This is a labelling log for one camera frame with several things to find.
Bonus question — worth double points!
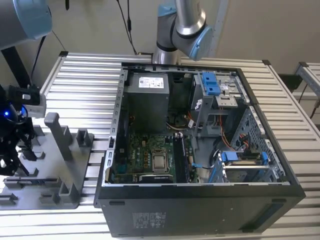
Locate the blue drive latch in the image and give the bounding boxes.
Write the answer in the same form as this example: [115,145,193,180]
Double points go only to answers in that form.
[201,71,221,96]

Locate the black graphics card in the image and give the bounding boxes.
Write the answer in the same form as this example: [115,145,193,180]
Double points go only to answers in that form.
[133,173,175,185]

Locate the metal CPU socket cover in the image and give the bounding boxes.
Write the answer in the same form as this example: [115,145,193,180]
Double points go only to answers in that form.
[149,149,171,174]

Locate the grey parts rack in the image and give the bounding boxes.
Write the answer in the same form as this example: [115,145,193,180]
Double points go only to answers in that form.
[0,112,96,211]

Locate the black slanted post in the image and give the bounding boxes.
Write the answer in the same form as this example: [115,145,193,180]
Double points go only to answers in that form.
[0,46,33,88]

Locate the black wire with blue tab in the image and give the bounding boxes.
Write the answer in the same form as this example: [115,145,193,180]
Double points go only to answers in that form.
[191,161,217,171]

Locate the grey metal drive cage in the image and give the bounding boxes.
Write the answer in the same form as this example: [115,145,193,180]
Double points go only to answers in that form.
[190,70,251,137]

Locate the blue disk carrier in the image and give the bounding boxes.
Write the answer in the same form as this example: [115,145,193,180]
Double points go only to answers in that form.
[220,150,239,164]

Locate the aluminium frame side table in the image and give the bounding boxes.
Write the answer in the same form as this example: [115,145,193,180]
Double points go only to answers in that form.
[293,61,320,101]

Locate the black RAM slot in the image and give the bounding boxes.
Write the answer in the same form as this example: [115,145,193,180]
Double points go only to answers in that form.
[174,137,183,183]

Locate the black hanging cable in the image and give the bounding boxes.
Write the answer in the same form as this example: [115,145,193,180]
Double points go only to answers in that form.
[116,0,139,55]

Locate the silver CPU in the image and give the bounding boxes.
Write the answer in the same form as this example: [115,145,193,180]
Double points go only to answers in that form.
[152,154,168,170]

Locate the coloured power wire bundle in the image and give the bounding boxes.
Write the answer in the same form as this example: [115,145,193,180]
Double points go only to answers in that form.
[164,111,251,151]

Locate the black open PC case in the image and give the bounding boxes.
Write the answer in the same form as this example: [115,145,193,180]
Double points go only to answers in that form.
[92,61,307,238]

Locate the black rear case fan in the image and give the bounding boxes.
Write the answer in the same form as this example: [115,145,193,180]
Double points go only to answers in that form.
[116,103,131,162]

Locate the dark object beyond table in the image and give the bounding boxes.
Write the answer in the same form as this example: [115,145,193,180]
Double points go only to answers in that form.
[277,73,304,94]

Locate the green motherboard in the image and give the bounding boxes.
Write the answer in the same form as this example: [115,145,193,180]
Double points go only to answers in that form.
[112,133,200,185]

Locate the disk bay with blue rails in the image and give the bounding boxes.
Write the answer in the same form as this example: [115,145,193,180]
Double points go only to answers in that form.
[209,149,280,185]

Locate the grey power supply unit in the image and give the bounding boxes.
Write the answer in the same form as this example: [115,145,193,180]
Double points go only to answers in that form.
[123,72,171,135]

